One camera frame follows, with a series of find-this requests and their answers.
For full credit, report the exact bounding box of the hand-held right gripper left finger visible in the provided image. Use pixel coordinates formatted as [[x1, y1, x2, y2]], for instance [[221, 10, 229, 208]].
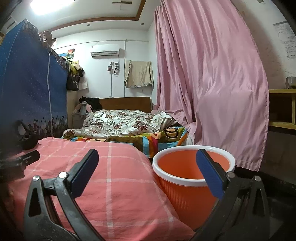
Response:
[[23, 149, 104, 241]]

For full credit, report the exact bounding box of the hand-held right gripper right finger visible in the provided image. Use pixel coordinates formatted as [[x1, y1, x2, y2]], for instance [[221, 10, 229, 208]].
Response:
[[195, 149, 271, 241]]

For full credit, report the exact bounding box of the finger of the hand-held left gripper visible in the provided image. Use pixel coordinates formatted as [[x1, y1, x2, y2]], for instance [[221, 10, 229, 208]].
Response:
[[0, 149, 40, 172]]

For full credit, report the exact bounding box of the orange bin with white rim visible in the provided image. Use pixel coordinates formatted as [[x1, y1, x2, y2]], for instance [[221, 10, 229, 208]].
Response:
[[152, 145, 236, 230]]

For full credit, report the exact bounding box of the pink checked bedding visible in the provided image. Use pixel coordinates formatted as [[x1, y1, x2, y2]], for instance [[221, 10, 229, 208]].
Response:
[[5, 137, 197, 241]]

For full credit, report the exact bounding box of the white nightstand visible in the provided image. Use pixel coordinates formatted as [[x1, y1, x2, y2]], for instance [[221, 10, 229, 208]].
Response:
[[72, 113, 86, 129]]

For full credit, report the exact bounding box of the colourful patchwork bedsheet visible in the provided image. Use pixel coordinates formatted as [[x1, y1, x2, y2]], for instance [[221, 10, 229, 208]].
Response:
[[60, 126, 189, 158]]

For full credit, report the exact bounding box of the floral quilt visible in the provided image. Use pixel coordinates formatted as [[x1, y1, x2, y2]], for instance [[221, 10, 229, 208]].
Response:
[[62, 109, 183, 141]]

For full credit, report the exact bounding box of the pile of clothes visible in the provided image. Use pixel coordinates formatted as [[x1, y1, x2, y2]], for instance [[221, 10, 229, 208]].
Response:
[[74, 97, 102, 116]]

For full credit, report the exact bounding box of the blue fabric wardrobe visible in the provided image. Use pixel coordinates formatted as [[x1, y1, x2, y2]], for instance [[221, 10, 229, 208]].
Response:
[[0, 19, 70, 153]]

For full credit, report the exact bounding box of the wooden headboard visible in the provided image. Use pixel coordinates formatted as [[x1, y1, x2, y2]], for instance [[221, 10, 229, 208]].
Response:
[[99, 96, 152, 113]]

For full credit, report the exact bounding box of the black hanging bag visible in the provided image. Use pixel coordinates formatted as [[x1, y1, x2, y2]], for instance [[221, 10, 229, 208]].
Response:
[[67, 70, 80, 91]]

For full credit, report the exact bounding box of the pink curtain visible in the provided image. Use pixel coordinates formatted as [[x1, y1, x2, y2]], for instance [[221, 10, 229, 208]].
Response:
[[154, 0, 270, 172]]

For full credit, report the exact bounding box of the hanging clothes bundle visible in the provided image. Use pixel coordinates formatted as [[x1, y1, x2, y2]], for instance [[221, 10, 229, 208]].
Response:
[[59, 52, 84, 78]]

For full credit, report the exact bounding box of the beige hanging towel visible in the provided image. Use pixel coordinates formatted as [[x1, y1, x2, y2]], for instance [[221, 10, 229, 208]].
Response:
[[124, 60, 154, 88]]

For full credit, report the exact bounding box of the yellow wooden shelf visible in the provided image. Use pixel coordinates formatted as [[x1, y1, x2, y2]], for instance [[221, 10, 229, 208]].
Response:
[[268, 88, 296, 130]]

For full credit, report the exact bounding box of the brown cap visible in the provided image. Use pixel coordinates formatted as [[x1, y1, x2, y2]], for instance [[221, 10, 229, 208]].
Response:
[[39, 31, 57, 48]]

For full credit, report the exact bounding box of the white air conditioner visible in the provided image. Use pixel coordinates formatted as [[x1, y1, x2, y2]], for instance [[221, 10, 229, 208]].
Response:
[[90, 47, 121, 57]]

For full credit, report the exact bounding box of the ceiling light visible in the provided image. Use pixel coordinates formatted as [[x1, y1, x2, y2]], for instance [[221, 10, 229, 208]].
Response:
[[30, 0, 74, 14]]

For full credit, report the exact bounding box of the white wall pipe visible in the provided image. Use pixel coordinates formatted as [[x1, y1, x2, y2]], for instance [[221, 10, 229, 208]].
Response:
[[124, 40, 127, 98]]

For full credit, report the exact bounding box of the white wall calendar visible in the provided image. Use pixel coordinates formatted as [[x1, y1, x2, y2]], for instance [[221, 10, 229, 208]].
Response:
[[273, 21, 296, 59]]

